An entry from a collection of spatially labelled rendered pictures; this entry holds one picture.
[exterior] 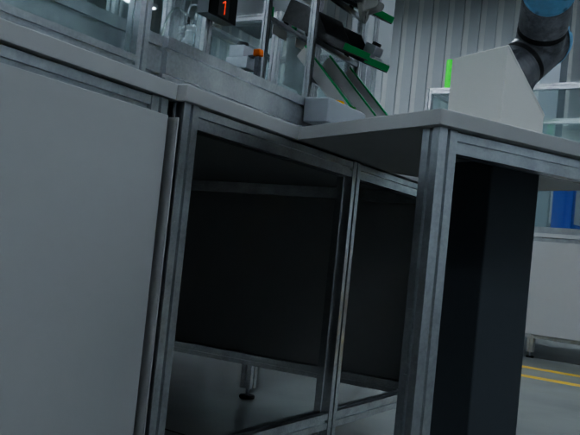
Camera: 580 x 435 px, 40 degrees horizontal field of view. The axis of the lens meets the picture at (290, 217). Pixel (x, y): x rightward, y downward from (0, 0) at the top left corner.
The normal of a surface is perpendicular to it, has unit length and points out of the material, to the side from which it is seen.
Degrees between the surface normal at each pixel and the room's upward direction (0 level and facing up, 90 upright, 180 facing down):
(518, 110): 90
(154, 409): 90
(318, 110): 90
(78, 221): 90
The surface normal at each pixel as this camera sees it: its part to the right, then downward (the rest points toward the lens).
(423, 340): 0.54, 0.02
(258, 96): 0.86, 0.07
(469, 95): -0.87, -0.11
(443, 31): -0.60, -0.10
